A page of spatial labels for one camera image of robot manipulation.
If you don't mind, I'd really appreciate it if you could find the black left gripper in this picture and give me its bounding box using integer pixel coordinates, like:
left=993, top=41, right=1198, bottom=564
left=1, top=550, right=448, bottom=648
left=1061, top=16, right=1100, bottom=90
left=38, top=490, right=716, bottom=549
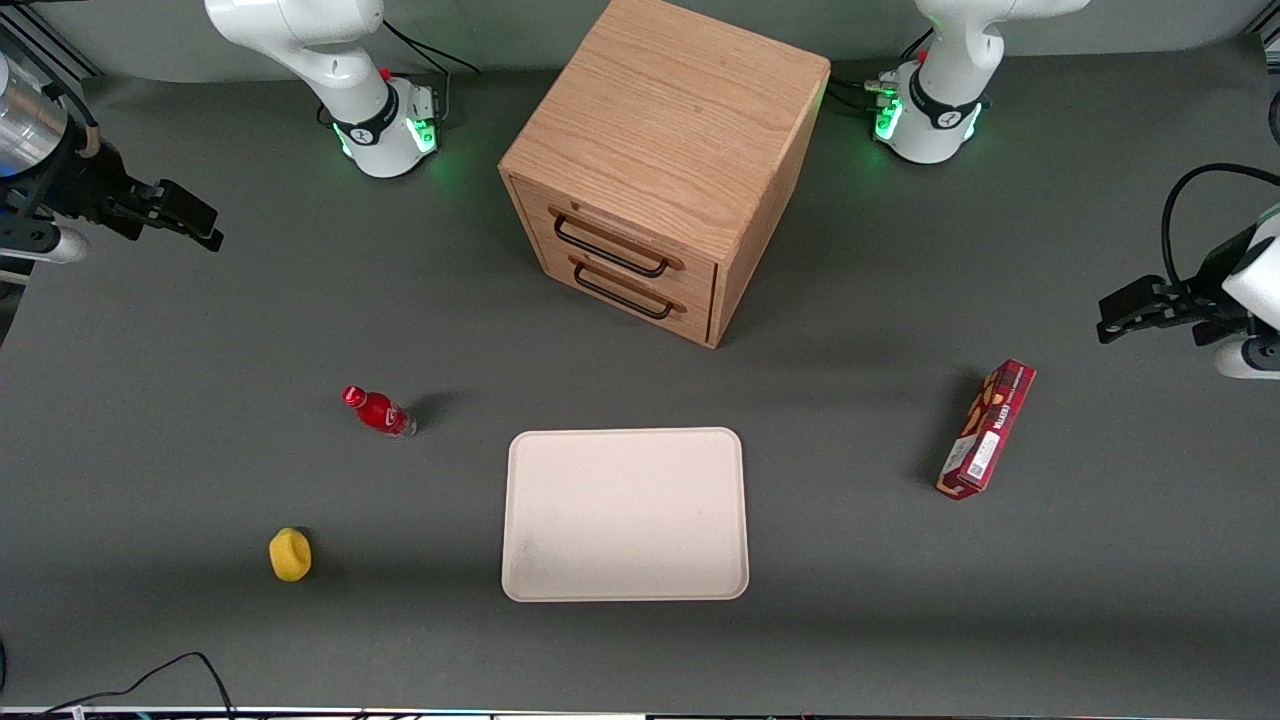
left=1097, top=268, right=1257, bottom=347

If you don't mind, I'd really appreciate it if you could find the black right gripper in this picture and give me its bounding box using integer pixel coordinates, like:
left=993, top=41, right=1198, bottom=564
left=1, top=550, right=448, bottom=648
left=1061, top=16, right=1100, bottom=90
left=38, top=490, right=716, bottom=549
left=30, top=140, right=224, bottom=252

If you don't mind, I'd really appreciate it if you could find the wooden drawer front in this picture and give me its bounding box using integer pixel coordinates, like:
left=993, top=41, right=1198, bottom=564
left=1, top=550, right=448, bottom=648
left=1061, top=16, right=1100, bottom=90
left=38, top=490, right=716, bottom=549
left=513, top=180, right=719, bottom=307
left=535, top=235, right=717, bottom=344

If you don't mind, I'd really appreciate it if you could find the wooden two-drawer cabinet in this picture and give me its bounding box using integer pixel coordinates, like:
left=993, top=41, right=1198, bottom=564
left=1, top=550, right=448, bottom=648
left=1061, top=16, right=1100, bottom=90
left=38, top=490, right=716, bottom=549
left=498, top=0, right=832, bottom=350

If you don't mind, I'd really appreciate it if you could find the red shortbread cookie box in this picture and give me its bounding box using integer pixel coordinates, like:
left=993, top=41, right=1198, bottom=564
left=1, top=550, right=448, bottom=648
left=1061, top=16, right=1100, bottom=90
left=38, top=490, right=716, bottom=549
left=936, top=359, right=1037, bottom=501

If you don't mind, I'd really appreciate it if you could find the small red bottle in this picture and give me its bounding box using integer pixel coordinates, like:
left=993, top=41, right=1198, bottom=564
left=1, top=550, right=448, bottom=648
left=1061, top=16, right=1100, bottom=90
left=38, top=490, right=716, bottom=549
left=342, top=385, right=418, bottom=438

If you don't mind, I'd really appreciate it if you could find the small yellow rounded object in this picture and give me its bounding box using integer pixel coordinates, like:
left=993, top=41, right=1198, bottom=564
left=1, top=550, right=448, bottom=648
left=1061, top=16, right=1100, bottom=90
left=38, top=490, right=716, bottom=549
left=269, top=527, right=313, bottom=583

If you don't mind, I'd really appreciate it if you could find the cream rectangular tray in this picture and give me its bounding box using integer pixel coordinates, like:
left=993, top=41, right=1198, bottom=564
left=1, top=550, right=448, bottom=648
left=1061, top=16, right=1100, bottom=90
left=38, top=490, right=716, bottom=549
left=501, top=427, right=750, bottom=603

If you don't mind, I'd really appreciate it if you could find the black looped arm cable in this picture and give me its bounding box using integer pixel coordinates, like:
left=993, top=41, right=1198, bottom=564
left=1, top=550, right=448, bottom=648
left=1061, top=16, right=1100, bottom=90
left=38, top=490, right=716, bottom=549
left=1160, top=163, right=1280, bottom=293

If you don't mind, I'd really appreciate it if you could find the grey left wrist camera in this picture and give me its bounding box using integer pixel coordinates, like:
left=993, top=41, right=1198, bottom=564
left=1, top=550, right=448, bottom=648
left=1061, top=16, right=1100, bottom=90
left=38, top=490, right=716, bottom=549
left=1215, top=335, right=1280, bottom=381

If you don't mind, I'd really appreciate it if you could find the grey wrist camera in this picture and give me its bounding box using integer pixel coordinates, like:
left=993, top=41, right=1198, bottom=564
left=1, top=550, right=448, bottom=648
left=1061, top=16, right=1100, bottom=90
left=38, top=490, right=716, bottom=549
left=1215, top=335, right=1280, bottom=381
left=0, top=222, right=89, bottom=265

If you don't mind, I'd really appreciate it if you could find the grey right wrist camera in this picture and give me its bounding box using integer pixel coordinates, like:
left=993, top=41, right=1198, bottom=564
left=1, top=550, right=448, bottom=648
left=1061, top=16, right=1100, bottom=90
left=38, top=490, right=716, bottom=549
left=0, top=222, right=89, bottom=265

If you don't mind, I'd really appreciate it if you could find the aluminium frame profile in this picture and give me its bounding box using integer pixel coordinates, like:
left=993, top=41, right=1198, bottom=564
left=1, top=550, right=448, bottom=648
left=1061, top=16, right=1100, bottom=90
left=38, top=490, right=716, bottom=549
left=0, top=0, right=105, bottom=87

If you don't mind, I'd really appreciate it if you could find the black base cable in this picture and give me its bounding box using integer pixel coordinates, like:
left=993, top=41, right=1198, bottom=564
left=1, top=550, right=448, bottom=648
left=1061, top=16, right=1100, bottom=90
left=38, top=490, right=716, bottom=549
left=828, top=28, right=937, bottom=119
left=380, top=18, right=481, bottom=123

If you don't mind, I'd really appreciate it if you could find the black metal drawer handle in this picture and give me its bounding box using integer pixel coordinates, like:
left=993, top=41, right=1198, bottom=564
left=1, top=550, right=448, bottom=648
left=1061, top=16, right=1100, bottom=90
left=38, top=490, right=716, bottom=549
left=553, top=212, right=672, bottom=279
left=572, top=260, right=677, bottom=322

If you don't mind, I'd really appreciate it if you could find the thin black cable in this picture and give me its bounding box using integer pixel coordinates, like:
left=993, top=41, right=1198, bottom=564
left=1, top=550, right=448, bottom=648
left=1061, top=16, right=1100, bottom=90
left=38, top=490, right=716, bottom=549
left=0, top=652, right=237, bottom=720

